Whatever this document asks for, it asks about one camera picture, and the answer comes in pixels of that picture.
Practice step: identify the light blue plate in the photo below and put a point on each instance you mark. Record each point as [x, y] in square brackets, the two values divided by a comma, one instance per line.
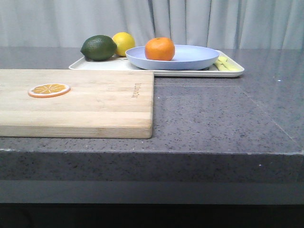
[186, 57]

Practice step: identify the green lime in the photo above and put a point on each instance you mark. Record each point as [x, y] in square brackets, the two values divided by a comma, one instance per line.
[99, 48]

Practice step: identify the wooden cutting board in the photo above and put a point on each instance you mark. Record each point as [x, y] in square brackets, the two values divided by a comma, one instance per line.
[100, 104]

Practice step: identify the grey curtain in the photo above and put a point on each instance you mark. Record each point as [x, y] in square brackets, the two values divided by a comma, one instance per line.
[230, 24]

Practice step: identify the orange fruit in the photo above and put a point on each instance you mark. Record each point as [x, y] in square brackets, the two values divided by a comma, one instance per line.
[162, 49]

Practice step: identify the yellow lemon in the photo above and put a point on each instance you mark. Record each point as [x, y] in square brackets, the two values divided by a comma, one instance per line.
[124, 41]

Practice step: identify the cream rectangular tray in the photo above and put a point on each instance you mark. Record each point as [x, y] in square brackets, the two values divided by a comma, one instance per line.
[123, 64]

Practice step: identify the orange slice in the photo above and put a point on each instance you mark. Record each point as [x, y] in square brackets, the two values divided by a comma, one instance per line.
[48, 90]

